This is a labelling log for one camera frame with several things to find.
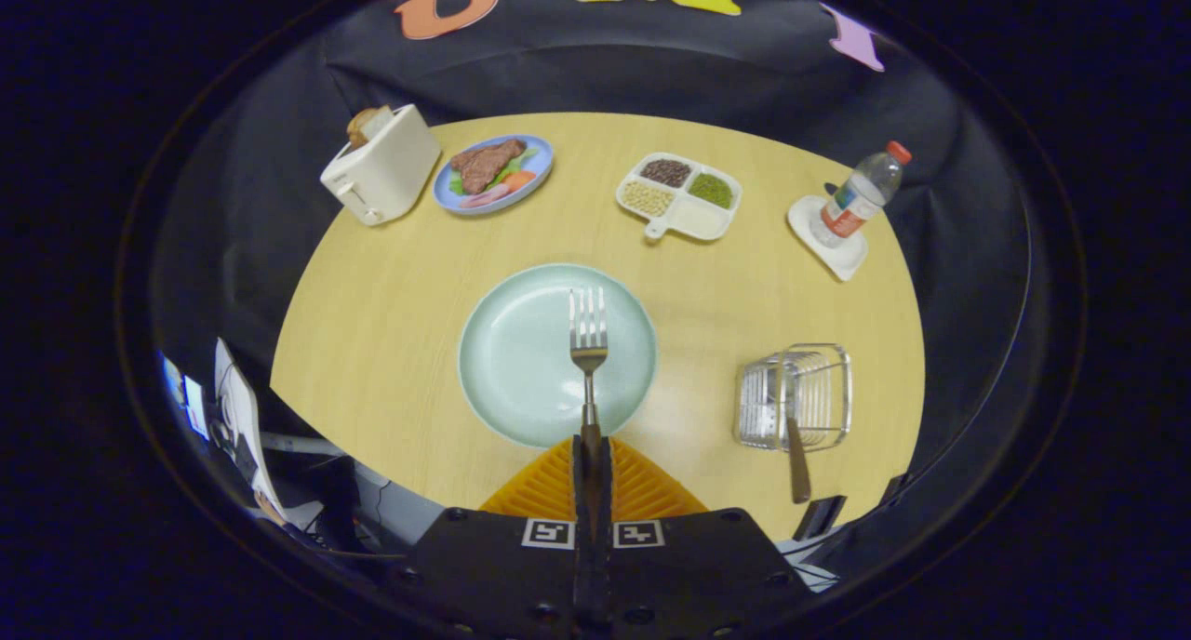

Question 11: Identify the black backdrop cloth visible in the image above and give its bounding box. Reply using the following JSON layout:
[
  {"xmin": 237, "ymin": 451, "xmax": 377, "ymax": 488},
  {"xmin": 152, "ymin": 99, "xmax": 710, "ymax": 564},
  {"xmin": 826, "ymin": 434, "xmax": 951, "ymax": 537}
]
[{"xmin": 149, "ymin": 0, "xmax": 1034, "ymax": 529}]

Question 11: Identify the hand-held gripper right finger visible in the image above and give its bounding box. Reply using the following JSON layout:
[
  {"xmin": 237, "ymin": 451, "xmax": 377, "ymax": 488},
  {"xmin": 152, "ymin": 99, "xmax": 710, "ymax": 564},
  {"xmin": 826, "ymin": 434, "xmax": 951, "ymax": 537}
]
[{"xmin": 593, "ymin": 437, "xmax": 812, "ymax": 636}]

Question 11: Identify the white square coaster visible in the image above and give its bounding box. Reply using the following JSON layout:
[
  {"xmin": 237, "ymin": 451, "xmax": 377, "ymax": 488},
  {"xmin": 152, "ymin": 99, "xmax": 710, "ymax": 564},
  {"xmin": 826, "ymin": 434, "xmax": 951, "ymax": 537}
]
[{"xmin": 787, "ymin": 194, "xmax": 869, "ymax": 282}]

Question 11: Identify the blue plate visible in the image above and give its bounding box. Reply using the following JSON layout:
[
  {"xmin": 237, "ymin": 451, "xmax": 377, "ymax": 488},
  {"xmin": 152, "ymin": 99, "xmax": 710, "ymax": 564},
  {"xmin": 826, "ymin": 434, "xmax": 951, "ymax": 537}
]
[{"xmin": 433, "ymin": 134, "xmax": 555, "ymax": 216}]

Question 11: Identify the black chair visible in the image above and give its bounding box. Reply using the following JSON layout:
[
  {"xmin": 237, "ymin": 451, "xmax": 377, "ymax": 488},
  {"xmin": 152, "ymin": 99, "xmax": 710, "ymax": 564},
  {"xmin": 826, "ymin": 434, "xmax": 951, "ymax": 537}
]
[{"xmin": 791, "ymin": 473, "xmax": 913, "ymax": 540}]

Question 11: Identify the brown steak slice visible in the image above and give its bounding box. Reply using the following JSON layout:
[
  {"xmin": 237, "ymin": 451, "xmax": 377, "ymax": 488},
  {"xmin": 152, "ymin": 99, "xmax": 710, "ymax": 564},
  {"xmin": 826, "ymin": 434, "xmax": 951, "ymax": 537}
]
[{"xmin": 449, "ymin": 139, "xmax": 528, "ymax": 195}]

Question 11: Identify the clear water bottle red cap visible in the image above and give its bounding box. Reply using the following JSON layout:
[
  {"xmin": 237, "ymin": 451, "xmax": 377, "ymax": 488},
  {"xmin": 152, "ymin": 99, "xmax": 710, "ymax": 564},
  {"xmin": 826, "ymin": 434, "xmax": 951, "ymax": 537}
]
[{"xmin": 810, "ymin": 140, "xmax": 913, "ymax": 249}]

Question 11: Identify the green mung beans pile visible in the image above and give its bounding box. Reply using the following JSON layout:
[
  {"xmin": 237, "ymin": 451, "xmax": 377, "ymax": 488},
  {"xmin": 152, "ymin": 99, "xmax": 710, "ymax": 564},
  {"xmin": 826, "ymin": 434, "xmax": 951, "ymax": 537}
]
[{"xmin": 689, "ymin": 174, "xmax": 734, "ymax": 209}]

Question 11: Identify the wooden handled metal fork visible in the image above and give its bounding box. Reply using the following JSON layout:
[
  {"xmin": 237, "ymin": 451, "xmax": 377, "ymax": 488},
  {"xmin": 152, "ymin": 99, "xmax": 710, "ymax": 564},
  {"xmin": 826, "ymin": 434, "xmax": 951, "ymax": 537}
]
[{"xmin": 569, "ymin": 287, "xmax": 609, "ymax": 464}]

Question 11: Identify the yellow soybeans pile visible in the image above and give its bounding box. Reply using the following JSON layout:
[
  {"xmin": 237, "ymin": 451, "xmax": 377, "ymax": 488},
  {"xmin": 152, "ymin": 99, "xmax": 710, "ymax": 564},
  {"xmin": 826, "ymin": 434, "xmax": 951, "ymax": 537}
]
[{"xmin": 621, "ymin": 181, "xmax": 676, "ymax": 218}]

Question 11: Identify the white divided tray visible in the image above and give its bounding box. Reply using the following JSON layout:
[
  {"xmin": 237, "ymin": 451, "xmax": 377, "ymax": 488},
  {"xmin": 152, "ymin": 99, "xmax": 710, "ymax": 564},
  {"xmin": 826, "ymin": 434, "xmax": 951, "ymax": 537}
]
[{"xmin": 615, "ymin": 152, "xmax": 743, "ymax": 242}]

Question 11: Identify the white toaster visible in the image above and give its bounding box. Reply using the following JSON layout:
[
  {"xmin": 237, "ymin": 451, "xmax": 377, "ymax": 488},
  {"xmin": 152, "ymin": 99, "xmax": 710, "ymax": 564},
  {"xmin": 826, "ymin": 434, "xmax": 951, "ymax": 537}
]
[{"xmin": 320, "ymin": 103, "xmax": 443, "ymax": 227}]

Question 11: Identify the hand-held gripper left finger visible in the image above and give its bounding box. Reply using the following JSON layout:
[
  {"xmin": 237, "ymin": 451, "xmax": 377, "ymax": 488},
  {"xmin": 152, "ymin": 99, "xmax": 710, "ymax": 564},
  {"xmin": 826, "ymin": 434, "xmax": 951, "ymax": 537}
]
[{"xmin": 386, "ymin": 437, "xmax": 594, "ymax": 636}]

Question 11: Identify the brown bread slice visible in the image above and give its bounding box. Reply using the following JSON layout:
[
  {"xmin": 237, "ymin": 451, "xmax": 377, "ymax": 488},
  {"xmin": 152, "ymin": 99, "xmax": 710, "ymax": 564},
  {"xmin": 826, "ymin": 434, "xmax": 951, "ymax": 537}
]
[{"xmin": 346, "ymin": 106, "xmax": 395, "ymax": 151}]

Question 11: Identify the pale green plate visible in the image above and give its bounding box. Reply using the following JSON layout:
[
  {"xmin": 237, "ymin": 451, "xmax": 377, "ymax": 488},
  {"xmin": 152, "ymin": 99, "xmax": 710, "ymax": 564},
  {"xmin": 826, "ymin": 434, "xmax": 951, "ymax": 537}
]
[{"xmin": 458, "ymin": 263, "xmax": 659, "ymax": 449}]

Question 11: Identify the white paper board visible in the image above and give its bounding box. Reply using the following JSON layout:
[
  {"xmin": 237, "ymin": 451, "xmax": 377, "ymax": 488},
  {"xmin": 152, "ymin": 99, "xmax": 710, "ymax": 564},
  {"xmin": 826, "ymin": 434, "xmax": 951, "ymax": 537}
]
[{"xmin": 214, "ymin": 338, "xmax": 289, "ymax": 520}]

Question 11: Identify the wooden handled metal spoon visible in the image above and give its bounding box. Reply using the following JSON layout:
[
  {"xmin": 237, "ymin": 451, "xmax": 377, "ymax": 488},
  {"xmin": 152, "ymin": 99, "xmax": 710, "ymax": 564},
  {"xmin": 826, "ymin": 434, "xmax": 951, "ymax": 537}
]
[{"xmin": 780, "ymin": 361, "xmax": 813, "ymax": 505}]

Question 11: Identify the white sheet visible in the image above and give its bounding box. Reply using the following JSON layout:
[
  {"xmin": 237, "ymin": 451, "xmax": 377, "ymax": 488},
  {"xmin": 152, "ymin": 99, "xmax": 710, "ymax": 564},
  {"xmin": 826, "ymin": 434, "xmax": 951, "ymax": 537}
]
[{"xmin": 777, "ymin": 538, "xmax": 838, "ymax": 593}]

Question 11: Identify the metal wire basket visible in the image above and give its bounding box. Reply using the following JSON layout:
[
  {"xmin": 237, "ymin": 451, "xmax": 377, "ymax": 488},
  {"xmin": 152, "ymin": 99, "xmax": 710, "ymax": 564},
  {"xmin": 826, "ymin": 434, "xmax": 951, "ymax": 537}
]
[{"xmin": 733, "ymin": 343, "xmax": 853, "ymax": 452}]

